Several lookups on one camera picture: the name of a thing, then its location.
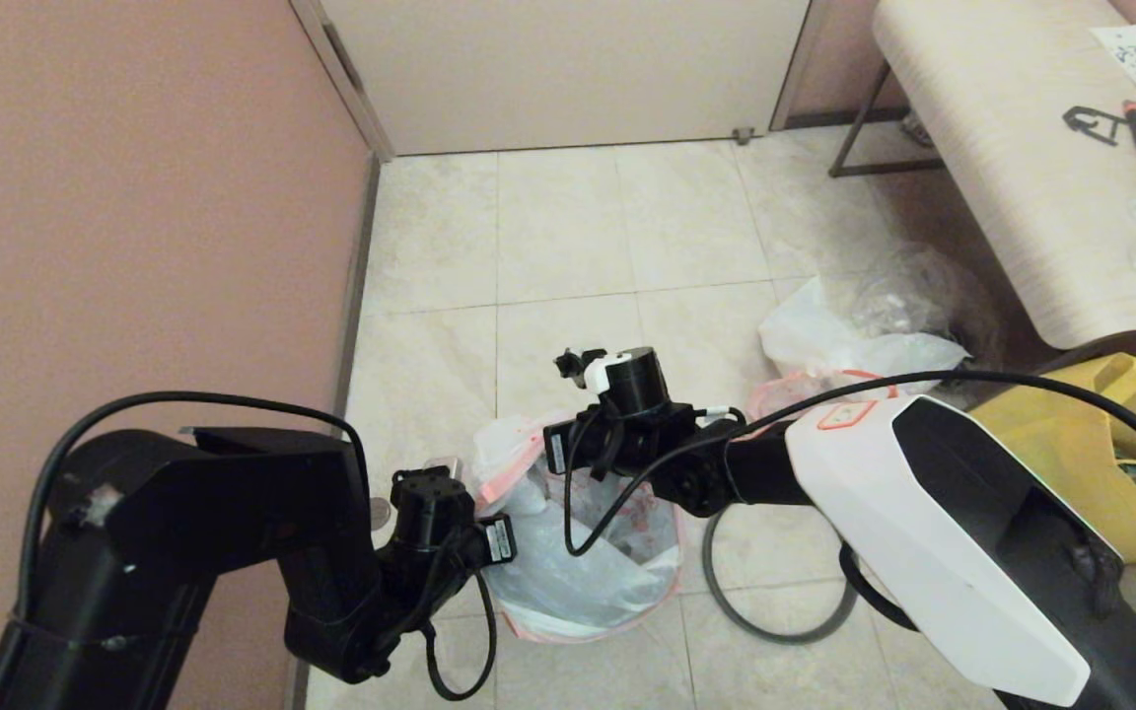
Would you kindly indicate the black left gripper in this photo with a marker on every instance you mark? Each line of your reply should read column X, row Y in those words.
column 460, row 562

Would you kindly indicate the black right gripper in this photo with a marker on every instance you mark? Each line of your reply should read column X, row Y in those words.
column 607, row 444

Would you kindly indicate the white red-print trash bag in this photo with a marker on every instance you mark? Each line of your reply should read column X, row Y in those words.
column 588, row 582
column 854, row 335

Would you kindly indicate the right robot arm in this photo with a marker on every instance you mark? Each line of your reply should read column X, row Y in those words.
column 923, row 493

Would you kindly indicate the clear bag with black items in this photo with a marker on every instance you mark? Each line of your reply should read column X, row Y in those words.
column 923, row 286

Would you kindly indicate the yellow fabric tote bag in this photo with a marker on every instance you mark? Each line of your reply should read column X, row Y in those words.
column 1120, row 463

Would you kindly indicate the round metal floor drain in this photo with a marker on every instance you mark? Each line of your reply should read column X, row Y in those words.
column 381, row 513

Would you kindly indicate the small metal door stopper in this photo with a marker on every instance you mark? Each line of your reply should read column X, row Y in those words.
column 744, row 136

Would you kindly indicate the white door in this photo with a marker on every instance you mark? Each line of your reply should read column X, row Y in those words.
column 568, row 69

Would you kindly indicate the beige bench with metal legs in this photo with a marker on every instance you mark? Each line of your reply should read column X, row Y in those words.
column 1002, row 128

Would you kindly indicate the black metal hook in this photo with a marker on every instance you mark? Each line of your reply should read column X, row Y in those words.
column 1086, row 120

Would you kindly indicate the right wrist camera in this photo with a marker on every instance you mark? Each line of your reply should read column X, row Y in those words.
column 573, row 363

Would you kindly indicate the grey wall baseboard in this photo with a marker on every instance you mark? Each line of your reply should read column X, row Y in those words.
column 356, row 276

